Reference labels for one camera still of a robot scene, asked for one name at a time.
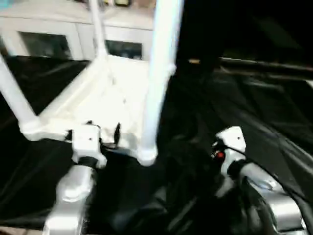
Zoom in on white plastic table top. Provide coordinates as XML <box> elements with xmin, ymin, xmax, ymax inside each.
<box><xmin>21</xmin><ymin>53</ymin><xmax>177</xmax><ymax>167</ymax></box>

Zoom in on black plastic mat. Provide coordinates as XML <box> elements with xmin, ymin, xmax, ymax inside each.
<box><xmin>0</xmin><ymin>55</ymin><xmax>313</xmax><ymax>235</ymax></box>

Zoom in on white glass-door cabinet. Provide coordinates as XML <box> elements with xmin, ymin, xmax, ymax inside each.
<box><xmin>0</xmin><ymin>0</ymin><xmax>157</xmax><ymax>61</ymax></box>

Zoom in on large black box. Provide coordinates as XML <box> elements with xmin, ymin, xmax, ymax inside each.
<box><xmin>176</xmin><ymin>0</ymin><xmax>313</xmax><ymax>65</ymax></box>

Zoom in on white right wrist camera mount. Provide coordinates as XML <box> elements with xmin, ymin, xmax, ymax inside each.
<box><xmin>211</xmin><ymin>126</ymin><xmax>247</xmax><ymax>177</ymax></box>

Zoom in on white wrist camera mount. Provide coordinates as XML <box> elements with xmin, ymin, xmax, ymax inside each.
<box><xmin>66</xmin><ymin>123</ymin><xmax>108</xmax><ymax>169</ymax></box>
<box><xmin>211</xmin><ymin>126</ymin><xmax>247</xmax><ymax>177</ymax></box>

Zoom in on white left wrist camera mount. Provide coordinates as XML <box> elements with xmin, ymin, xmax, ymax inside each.
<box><xmin>66</xmin><ymin>123</ymin><xmax>108</xmax><ymax>169</ymax></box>

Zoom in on dark horizontal metal rail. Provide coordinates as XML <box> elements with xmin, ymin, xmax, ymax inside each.
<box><xmin>220</xmin><ymin>57</ymin><xmax>313</xmax><ymax>72</ymax></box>

